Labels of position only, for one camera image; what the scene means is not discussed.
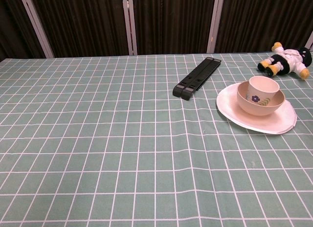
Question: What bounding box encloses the dark brown pleated curtain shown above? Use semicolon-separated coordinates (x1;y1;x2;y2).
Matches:
0;0;313;63

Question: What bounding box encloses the white screen frame post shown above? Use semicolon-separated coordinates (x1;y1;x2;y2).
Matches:
206;0;225;54
305;31;313;51
121;0;138;55
19;0;55;59

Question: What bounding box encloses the green checked tablecloth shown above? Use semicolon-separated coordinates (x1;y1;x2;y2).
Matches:
0;52;313;227

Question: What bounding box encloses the beige bowl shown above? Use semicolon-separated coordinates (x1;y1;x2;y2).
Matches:
236;80;286;116

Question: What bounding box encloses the black folded laptop stand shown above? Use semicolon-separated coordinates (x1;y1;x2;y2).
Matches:
172;56;222;101

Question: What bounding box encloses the small beige flower cup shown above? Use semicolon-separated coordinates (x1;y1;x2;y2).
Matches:
245;75;280;107

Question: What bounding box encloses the white paper plate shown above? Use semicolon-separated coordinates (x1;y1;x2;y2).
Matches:
216;82;298;135

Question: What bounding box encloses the black white plush toy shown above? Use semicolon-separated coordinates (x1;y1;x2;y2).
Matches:
256;42;312;80

